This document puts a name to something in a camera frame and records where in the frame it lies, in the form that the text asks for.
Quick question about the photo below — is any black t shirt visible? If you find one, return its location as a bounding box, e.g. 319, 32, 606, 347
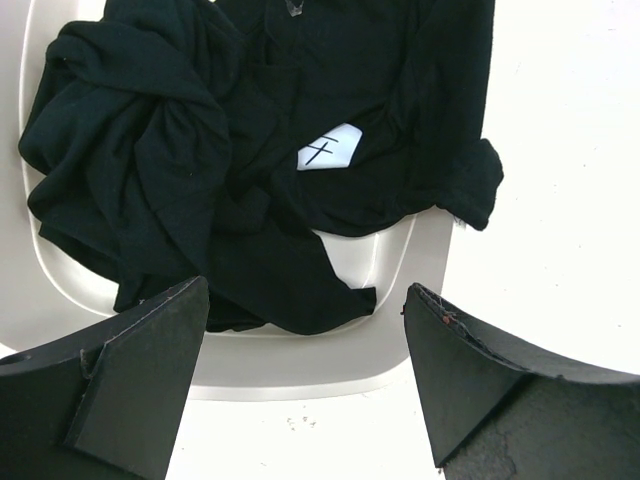
18, 1, 504, 335

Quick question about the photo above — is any white plastic bin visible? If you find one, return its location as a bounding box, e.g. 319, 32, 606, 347
1, 1, 453, 401

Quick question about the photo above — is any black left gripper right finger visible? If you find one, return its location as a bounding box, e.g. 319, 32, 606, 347
403, 283, 639, 480

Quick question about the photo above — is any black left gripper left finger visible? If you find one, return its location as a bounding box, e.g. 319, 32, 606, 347
1, 277, 209, 479

